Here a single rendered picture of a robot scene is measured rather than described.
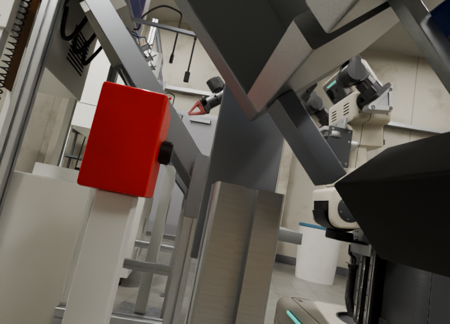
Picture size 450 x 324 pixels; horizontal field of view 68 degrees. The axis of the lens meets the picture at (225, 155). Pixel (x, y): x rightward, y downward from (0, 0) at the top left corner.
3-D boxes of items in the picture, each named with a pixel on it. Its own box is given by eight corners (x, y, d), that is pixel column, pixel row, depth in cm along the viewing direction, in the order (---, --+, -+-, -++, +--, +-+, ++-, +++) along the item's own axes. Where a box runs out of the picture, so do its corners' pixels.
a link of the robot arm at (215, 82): (241, 88, 160) (236, 96, 167) (229, 68, 161) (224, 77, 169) (220, 98, 155) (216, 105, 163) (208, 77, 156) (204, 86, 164)
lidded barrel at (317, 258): (330, 280, 443) (337, 229, 454) (343, 289, 389) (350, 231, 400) (287, 271, 446) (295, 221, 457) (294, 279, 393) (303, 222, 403)
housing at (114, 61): (116, 75, 163) (142, 61, 166) (90, 22, 115) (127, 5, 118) (108, 61, 164) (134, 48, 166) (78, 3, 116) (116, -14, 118)
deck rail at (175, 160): (189, 192, 162) (199, 185, 163) (189, 192, 160) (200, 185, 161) (115, 68, 166) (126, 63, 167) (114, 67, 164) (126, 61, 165)
